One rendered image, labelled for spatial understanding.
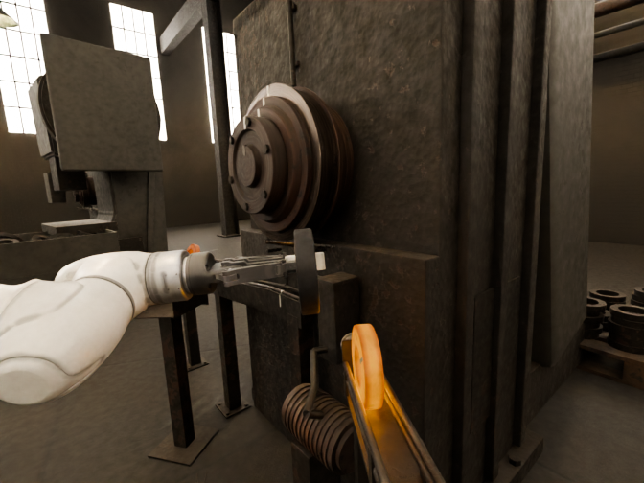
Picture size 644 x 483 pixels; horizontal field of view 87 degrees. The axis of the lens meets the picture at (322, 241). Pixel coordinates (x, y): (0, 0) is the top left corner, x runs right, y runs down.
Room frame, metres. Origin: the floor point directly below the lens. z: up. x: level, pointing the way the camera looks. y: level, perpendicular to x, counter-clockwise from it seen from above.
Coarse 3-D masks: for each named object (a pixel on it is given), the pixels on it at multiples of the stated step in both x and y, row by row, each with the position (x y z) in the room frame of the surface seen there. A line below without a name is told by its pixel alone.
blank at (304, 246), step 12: (300, 240) 0.55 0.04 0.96; (312, 240) 0.55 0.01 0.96; (300, 252) 0.53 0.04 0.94; (312, 252) 0.53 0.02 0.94; (300, 264) 0.52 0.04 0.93; (312, 264) 0.52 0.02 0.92; (300, 276) 0.52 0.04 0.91; (312, 276) 0.52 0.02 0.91; (300, 288) 0.52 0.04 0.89; (312, 288) 0.52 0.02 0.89; (300, 300) 0.52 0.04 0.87; (312, 300) 0.53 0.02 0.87; (312, 312) 0.55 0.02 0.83
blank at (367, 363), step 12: (360, 324) 0.63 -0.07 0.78; (360, 336) 0.57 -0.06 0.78; (372, 336) 0.57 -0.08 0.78; (360, 348) 0.56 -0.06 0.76; (372, 348) 0.55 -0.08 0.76; (360, 360) 0.56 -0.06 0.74; (372, 360) 0.54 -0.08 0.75; (360, 372) 0.62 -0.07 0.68; (372, 372) 0.53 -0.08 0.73; (360, 384) 0.57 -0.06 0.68; (372, 384) 0.53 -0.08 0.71; (360, 396) 0.58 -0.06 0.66; (372, 396) 0.53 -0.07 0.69; (372, 408) 0.54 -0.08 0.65
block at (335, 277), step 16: (320, 288) 0.89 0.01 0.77; (336, 288) 0.86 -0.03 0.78; (352, 288) 0.89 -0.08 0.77; (320, 304) 0.89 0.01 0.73; (336, 304) 0.86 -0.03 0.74; (352, 304) 0.89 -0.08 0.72; (320, 320) 0.90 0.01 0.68; (336, 320) 0.86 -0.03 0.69; (352, 320) 0.89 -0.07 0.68; (320, 336) 0.90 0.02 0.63; (336, 336) 0.85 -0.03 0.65; (336, 352) 0.85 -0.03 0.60
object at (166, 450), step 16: (160, 304) 1.35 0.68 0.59; (176, 304) 1.17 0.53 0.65; (192, 304) 1.25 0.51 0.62; (208, 304) 1.34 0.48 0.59; (160, 320) 1.25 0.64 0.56; (176, 320) 1.27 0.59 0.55; (176, 336) 1.26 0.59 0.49; (176, 352) 1.25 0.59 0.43; (176, 368) 1.24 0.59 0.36; (176, 384) 1.24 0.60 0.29; (176, 400) 1.24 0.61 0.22; (176, 416) 1.25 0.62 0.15; (192, 416) 1.29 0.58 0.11; (176, 432) 1.25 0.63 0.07; (192, 432) 1.28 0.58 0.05; (208, 432) 1.32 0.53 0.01; (160, 448) 1.24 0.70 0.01; (176, 448) 1.24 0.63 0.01; (192, 448) 1.23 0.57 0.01
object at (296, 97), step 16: (256, 96) 1.12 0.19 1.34; (288, 96) 0.98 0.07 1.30; (304, 96) 0.98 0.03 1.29; (304, 112) 0.93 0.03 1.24; (320, 112) 0.95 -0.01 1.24; (320, 128) 0.92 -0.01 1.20; (320, 144) 0.89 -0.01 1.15; (320, 160) 0.89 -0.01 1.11; (336, 160) 0.93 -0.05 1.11; (320, 176) 0.89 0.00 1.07; (320, 192) 0.90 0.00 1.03; (320, 208) 0.94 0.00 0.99; (256, 224) 1.17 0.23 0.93; (304, 224) 0.95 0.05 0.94; (288, 240) 1.02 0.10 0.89
